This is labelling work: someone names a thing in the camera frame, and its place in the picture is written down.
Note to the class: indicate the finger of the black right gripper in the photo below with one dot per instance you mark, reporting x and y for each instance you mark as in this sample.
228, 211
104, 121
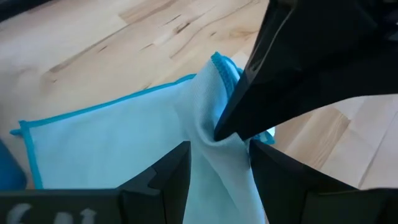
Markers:
295, 77

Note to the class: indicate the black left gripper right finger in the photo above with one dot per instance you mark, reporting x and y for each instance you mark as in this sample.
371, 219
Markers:
280, 186

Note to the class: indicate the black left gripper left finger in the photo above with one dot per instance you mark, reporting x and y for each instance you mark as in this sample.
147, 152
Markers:
168, 186

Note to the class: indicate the light blue teal-edged towel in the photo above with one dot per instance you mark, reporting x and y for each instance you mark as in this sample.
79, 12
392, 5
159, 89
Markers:
109, 146

